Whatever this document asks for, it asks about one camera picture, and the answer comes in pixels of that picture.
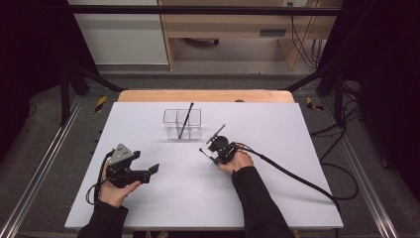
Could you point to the plain black pen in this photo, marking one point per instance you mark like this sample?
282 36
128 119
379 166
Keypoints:
186 120

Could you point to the white board table cover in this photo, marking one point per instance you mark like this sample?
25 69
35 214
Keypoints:
185 205

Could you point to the white cabinet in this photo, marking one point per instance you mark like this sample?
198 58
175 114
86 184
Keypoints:
122 39

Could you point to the black horizontal frame bar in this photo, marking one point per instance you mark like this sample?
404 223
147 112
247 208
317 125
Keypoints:
198 10

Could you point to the light wooden desk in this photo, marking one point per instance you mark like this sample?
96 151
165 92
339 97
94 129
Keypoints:
231 24

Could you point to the yellow black striped tape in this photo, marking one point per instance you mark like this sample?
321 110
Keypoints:
312 104
100 103

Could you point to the aluminium floor rail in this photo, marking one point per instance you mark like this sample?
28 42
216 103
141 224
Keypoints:
36 175
366 181

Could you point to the blue label on desk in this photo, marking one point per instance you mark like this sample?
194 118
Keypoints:
272 32

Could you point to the wooden table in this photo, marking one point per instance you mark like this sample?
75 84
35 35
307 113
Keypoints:
198 95

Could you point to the black curtain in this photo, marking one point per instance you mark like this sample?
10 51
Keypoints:
29 49
386 66

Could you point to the black metal frame leg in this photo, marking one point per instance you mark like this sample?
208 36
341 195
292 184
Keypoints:
65 99
338 95

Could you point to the person's right hand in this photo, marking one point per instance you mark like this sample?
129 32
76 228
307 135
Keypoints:
241 162

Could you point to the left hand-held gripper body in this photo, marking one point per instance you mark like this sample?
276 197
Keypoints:
120 172

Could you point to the clear plastic divided organizer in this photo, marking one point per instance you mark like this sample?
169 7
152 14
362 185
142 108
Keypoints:
182 124

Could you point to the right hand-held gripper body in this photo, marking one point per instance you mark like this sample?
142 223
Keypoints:
224 148

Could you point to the person's left hand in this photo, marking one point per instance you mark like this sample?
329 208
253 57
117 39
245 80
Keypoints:
114 196

